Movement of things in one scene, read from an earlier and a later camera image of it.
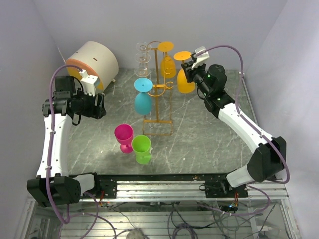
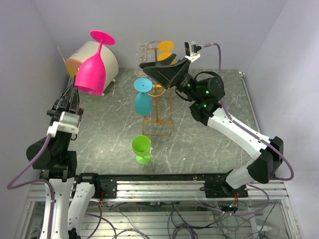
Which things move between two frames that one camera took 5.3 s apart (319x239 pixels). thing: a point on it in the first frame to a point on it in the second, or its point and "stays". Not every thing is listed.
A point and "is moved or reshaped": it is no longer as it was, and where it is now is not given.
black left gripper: [95, 111] to [63, 105]
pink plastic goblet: [124, 134] to [91, 75]
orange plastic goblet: [184, 86] is moved or reshaped
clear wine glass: [143, 58] stays
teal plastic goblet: [142, 102] stays
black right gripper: [189, 71] to [168, 75]
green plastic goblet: [141, 146] stays
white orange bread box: [95, 59] stays
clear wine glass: [143, 71] stays
